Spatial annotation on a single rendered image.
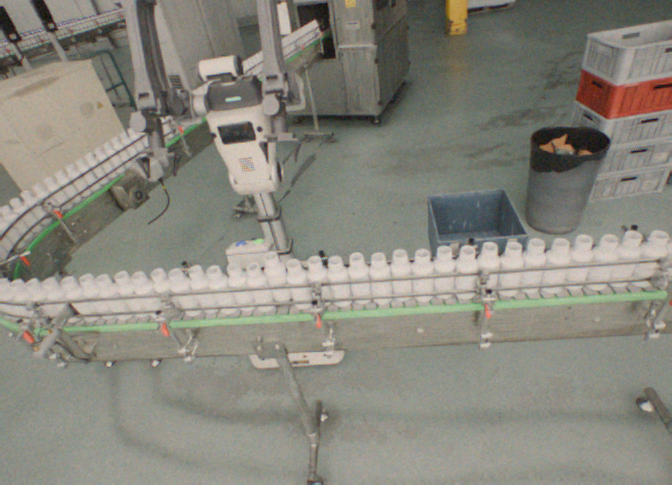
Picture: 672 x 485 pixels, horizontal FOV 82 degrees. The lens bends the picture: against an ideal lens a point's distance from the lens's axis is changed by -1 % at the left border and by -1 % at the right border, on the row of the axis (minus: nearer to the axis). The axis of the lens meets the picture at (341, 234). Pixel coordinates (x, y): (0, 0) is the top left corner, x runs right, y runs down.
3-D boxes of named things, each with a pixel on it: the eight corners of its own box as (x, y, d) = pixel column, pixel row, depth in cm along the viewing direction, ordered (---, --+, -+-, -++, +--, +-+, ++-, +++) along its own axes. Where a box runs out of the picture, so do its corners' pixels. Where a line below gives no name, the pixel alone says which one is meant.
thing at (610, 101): (607, 120, 254) (616, 85, 240) (573, 99, 286) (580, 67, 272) (701, 105, 252) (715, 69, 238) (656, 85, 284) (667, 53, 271)
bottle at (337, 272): (334, 293, 122) (326, 253, 112) (354, 293, 120) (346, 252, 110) (332, 308, 117) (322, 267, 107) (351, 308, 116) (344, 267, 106)
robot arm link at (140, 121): (164, 98, 138) (141, 101, 139) (145, 92, 126) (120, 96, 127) (170, 132, 140) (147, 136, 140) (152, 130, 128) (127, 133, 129)
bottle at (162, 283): (173, 303, 128) (151, 266, 118) (190, 301, 128) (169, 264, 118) (166, 317, 124) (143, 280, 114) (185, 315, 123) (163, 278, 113)
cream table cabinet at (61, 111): (105, 156, 509) (52, 62, 437) (140, 158, 486) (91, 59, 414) (29, 204, 431) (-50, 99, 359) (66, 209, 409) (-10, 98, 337)
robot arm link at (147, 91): (149, -17, 133) (119, -11, 134) (138, -25, 127) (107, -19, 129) (170, 111, 139) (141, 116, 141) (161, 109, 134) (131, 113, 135)
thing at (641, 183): (582, 204, 294) (589, 179, 281) (556, 177, 327) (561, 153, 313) (663, 192, 292) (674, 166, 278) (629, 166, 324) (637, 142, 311)
